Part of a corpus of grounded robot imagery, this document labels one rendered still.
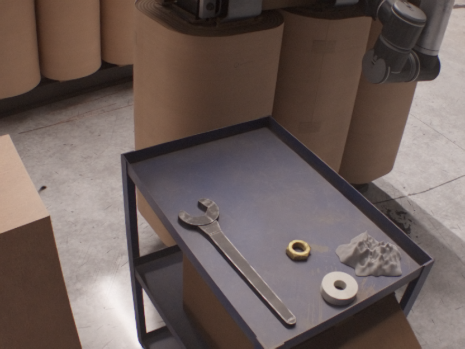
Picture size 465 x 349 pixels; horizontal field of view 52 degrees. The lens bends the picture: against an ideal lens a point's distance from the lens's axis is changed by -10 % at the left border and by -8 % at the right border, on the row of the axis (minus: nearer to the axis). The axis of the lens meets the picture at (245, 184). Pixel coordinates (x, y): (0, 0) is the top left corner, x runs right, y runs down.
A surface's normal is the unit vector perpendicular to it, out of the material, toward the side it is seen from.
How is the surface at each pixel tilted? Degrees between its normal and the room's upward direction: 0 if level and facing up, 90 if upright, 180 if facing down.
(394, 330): 26
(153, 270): 0
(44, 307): 90
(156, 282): 0
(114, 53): 90
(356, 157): 90
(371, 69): 87
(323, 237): 0
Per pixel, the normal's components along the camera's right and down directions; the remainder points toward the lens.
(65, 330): 0.59, 0.54
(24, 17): 0.92, 0.31
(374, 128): 0.18, 0.62
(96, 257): 0.09, -0.78
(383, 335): 0.32, -0.46
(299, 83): -0.20, 0.59
